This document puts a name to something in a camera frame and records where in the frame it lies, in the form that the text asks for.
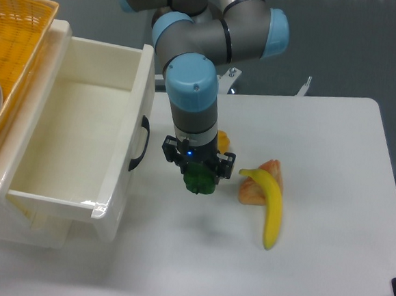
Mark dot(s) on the orange pink fruit slice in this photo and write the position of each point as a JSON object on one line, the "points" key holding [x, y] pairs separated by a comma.
{"points": [[251, 193]]}

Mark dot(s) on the open upper white drawer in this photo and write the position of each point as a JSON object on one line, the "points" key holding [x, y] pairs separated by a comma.
{"points": [[91, 135]]}

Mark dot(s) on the yellow woven basket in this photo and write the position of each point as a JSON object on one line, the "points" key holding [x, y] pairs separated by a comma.
{"points": [[23, 28]]}

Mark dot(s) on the white bracket at table edge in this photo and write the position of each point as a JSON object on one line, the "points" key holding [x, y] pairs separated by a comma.
{"points": [[304, 88]]}

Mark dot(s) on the green pepper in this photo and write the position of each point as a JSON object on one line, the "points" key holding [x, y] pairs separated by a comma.
{"points": [[199, 179]]}

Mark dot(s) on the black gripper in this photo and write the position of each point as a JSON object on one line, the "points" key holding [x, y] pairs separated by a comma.
{"points": [[220, 165]]}

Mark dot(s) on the orange fruit behind gripper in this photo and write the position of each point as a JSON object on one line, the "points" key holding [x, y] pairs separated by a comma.
{"points": [[223, 142]]}

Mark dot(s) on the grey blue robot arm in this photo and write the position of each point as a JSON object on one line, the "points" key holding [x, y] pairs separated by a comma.
{"points": [[191, 38]]}

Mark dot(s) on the white drawer cabinet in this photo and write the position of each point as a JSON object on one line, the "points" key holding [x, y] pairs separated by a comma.
{"points": [[19, 222]]}

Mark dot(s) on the yellow banana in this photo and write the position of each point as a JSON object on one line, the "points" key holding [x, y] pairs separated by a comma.
{"points": [[273, 204]]}

